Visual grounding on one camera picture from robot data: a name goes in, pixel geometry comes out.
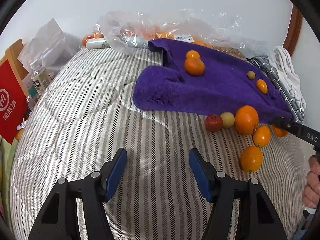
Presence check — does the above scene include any red paper bag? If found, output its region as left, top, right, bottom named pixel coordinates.
left=0, top=60, right=28, bottom=144

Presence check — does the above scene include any striped grey white quilt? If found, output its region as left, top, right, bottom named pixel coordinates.
left=9, top=45, right=316, bottom=240

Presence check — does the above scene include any medium orange tangerine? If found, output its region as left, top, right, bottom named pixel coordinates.
left=253, top=125, right=271, bottom=148

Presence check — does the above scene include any purple towel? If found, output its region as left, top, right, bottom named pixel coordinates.
left=133, top=39, right=293, bottom=123

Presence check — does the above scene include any small oval orange kumquat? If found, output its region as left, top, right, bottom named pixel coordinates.
left=255, top=79, right=268, bottom=94

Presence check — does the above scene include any small plastic bottle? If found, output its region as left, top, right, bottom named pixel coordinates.
left=31, top=64, right=52, bottom=95

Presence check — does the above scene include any person's right hand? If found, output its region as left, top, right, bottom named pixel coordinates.
left=302, top=155, right=320, bottom=209

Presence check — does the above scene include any rough-skinned mandarin orange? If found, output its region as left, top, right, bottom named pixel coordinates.
left=184, top=58, right=205, bottom=76

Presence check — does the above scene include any small round orange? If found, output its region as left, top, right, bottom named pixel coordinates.
left=185, top=50, right=201, bottom=59

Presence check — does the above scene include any large orange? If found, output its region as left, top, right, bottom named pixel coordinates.
left=234, top=105, right=259, bottom=135

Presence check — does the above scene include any grey plaid cloth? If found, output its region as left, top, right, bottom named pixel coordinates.
left=246, top=55, right=304, bottom=124

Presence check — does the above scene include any small yellow-green fruit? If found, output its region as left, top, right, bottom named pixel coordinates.
left=247, top=70, right=255, bottom=80

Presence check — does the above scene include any yellow-green round fruit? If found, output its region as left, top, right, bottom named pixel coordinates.
left=220, top=112, right=235, bottom=129

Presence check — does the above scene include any orange fruit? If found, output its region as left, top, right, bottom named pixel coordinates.
left=272, top=125, right=288, bottom=138

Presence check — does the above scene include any clear plastic fruit bag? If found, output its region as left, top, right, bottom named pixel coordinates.
left=96, top=9, right=270, bottom=59

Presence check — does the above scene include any white folded cloth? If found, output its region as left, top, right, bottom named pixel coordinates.
left=268, top=46, right=306, bottom=118

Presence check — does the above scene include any red small apple-like fruit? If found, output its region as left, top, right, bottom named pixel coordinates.
left=204, top=114, right=223, bottom=133

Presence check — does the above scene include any brown wooden door frame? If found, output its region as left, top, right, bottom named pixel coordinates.
left=283, top=4, right=303, bottom=56

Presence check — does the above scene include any cardboard box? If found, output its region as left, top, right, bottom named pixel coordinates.
left=1, top=38, right=29, bottom=81

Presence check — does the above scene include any translucent white plastic bag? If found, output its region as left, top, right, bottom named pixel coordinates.
left=17, top=18, right=81, bottom=76

